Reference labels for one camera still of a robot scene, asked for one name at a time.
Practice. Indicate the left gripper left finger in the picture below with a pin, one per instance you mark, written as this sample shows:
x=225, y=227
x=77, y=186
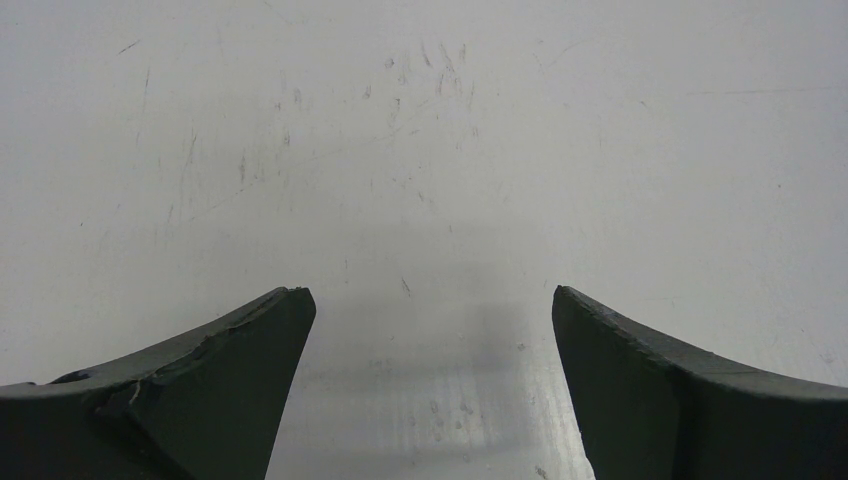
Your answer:
x=205, y=404

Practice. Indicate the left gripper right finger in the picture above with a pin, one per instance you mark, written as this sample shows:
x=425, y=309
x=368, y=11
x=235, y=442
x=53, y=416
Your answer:
x=650, y=406

